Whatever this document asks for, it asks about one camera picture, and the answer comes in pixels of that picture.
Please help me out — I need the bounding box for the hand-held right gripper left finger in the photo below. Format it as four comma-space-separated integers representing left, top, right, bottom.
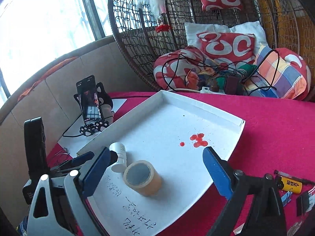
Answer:
26, 147, 112, 236

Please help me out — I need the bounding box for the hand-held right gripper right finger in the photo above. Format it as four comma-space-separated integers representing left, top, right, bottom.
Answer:
202, 146, 288, 236

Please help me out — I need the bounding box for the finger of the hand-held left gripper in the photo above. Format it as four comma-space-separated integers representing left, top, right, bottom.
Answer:
57, 152, 95, 169
50, 166, 82, 177

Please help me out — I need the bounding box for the small white plastic bottle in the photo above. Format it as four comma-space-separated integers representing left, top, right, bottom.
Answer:
109, 142, 127, 173

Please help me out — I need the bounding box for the white cardboard tray box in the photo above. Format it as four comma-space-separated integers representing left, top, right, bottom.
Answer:
76, 90, 246, 236

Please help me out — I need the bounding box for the blue binder clip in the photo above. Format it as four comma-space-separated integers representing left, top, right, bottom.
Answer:
281, 189, 293, 206

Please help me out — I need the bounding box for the brown packing tape roll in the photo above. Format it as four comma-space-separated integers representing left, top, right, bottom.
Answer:
123, 160, 162, 196

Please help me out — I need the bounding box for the black smartphone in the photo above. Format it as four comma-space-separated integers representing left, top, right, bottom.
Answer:
76, 75, 102, 126

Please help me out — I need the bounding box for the smartphone on cat stand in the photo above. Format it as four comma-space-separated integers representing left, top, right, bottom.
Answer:
74, 82, 114, 137

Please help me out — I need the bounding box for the magenta table cloth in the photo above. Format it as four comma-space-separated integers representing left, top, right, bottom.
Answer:
45, 91, 315, 236

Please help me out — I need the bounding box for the yellow lighter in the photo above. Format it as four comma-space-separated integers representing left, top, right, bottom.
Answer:
274, 176, 303, 194

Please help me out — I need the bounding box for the dark maroon charger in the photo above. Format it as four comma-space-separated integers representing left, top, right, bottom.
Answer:
225, 76, 243, 95

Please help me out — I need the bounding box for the clear black gel pen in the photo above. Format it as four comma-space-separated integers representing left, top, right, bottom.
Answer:
274, 170, 315, 184

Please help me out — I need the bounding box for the green cloth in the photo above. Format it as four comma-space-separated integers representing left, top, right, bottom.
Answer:
217, 64, 256, 89

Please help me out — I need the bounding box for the crumpled red patterned cushion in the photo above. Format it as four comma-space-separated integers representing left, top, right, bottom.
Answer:
153, 45, 214, 91

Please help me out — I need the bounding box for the plaid multicolour cushion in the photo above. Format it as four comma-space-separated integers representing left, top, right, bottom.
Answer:
242, 43, 308, 99

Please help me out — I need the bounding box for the square red patterned cushion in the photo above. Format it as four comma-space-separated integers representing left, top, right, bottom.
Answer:
196, 32, 256, 65

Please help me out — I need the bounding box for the wicker hanging egg chair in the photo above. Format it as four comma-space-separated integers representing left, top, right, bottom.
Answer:
108, 0, 315, 101

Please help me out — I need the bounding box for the round red seat cushion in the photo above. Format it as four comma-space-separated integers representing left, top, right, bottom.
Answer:
276, 48, 312, 101

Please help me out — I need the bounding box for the white pillow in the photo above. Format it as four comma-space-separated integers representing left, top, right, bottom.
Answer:
184, 21, 267, 54

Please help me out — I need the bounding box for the small red hanging ornament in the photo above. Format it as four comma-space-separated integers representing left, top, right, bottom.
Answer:
155, 23, 171, 33

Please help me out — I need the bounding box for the white feather hanging ornament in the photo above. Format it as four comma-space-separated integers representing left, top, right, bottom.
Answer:
138, 0, 173, 21

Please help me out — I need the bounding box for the thin black phone cable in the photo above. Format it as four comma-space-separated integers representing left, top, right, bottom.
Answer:
62, 113, 86, 138

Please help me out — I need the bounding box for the long black charger cable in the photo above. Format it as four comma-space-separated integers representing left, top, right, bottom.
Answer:
161, 49, 281, 96

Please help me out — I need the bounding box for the dark window frame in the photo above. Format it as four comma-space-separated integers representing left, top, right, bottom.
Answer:
77, 0, 112, 40

